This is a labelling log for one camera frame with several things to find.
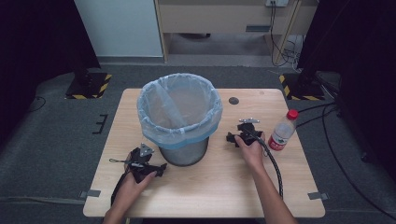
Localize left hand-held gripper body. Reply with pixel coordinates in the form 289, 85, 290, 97
125, 142, 158, 184

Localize grey tape piece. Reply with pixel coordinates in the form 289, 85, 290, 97
78, 189, 102, 200
307, 191, 330, 201

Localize black desk cables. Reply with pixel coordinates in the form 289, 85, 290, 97
268, 0, 304, 68

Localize thin black lanyard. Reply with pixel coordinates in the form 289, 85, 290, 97
108, 158, 135, 165

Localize thin black floor cable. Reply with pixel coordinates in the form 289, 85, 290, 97
27, 95, 48, 114

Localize white power strip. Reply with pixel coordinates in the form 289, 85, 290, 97
264, 0, 290, 8

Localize person's right hand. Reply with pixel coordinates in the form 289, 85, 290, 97
233, 132, 267, 172

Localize dark curtain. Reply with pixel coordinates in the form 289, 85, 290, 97
296, 0, 396, 185
0, 0, 102, 147

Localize light blue plastic bin bag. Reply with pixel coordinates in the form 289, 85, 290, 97
136, 73, 224, 150

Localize grey metal mesh trash bin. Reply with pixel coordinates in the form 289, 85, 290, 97
158, 136, 210, 167

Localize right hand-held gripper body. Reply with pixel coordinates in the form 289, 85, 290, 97
235, 117, 264, 147

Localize black striped stand base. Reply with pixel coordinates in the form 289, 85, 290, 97
278, 72, 327, 102
64, 72, 113, 101

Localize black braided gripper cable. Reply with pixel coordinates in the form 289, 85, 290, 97
243, 126, 285, 201

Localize person's left hand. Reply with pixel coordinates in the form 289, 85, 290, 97
114, 170, 158, 209

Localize beige wooden desk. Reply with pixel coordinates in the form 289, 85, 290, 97
154, 0, 319, 63

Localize clear plastic bottle red cap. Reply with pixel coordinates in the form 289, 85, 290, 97
267, 108, 300, 152

